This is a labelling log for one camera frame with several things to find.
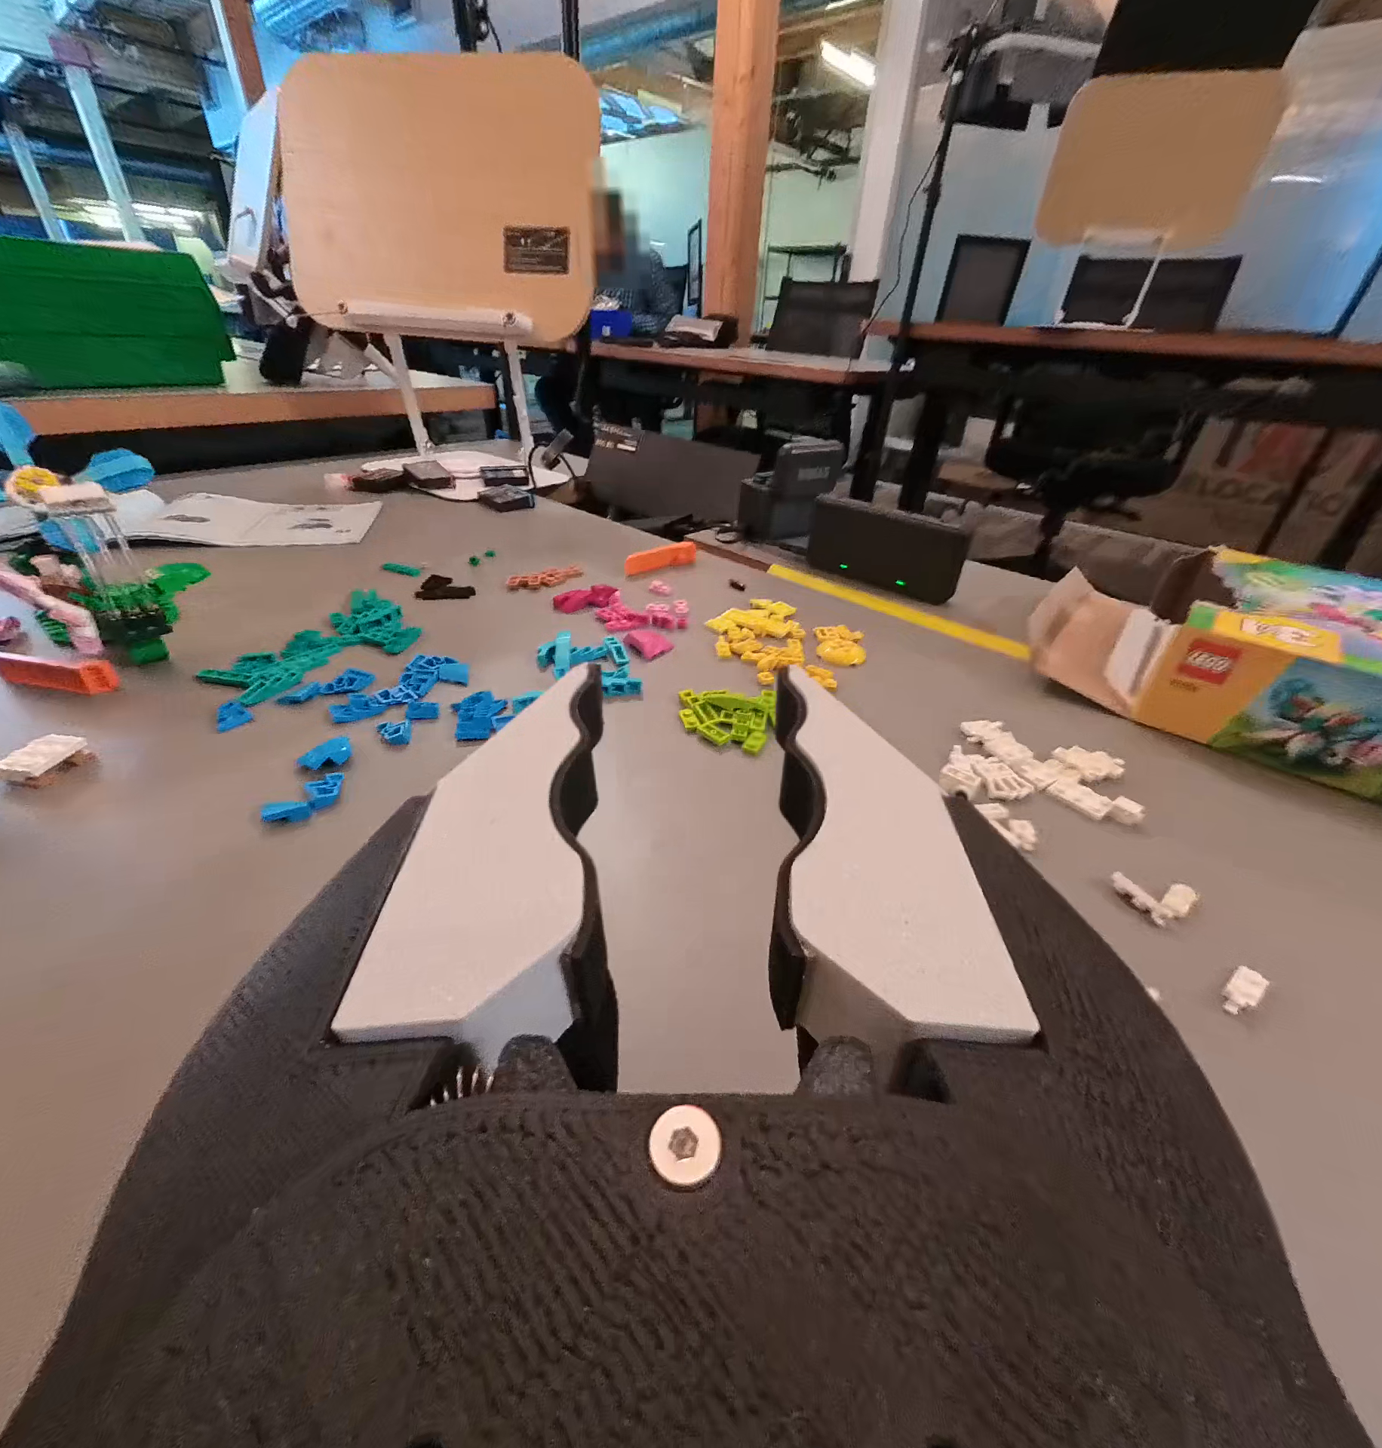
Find small wooden board on stand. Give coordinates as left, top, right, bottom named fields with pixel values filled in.
left=1035, top=66, right=1289, bottom=331

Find large wooden board on stand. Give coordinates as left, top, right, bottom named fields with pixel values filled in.
left=230, top=50, right=605, bottom=456

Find pile of blue lego pieces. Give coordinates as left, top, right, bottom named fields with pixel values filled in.
left=216, top=653, right=549, bottom=826

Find pile of green lego pieces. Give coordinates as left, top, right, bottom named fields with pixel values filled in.
left=196, top=586, right=424, bottom=709

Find pile of white lego pieces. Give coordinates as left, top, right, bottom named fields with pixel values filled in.
left=938, top=717, right=1273, bottom=1016

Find pile of pink lego pieces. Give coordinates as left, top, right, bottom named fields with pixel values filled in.
left=552, top=580, right=694, bottom=664

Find white and tan lego plate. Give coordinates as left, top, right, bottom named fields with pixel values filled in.
left=0, top=734, right=94, bottom=790

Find green fabric box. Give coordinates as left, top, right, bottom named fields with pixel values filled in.
left=0, top=234, right=238, bottom=394

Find yellow tape strip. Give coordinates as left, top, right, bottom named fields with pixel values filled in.
left=767, top=562, right=1035, bottom=661

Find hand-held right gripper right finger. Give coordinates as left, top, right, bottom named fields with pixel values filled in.
left=768, top=666, right=1043, bottom=1050

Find pile of lime lego pieces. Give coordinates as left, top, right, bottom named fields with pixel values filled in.
left=676, top=683, right=783, bottom=751

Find black mesh chair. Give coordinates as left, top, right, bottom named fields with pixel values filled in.
left=757, top=276, right=882, bottom=360

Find partly built lego model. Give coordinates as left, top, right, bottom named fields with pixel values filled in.
left=0, top=396, right=214, bottom=669

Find black light stand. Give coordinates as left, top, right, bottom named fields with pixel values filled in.
left=848, top=21, right=993, bottom=502

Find long wooden desk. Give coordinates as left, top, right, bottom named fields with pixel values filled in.
left=859, top=318, right=1382, bottom=504

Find black charger box green lights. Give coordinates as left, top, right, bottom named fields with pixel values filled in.
left=806, top=491, right=975, bottom=606

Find black office chair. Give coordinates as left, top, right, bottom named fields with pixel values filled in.
left=983, top=360, right=1224, bottom=549

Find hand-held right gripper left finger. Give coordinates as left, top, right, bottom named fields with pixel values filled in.
left=329, top=661, right=623, bottom=1092

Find black carrying case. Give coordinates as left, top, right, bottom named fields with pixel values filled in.
left=586, top=423, right=764, bottom=530

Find black battery device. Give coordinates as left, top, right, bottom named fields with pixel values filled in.
left=739, top=438, right=848, bottom=543

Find colourful lego set box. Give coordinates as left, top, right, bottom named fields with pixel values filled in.
left=1029, top=548, right=1382, bottom=818

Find orange lego slope brick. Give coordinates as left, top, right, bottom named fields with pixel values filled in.
left=0, top=650, right=124, bottom=696

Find pile of yellow lego pieces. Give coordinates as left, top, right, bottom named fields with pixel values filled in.
left=707, top=598, right=870, bottom=688

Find lego instruction booklet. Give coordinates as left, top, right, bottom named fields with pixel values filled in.
left=0, top=491, right=385, bottom=553

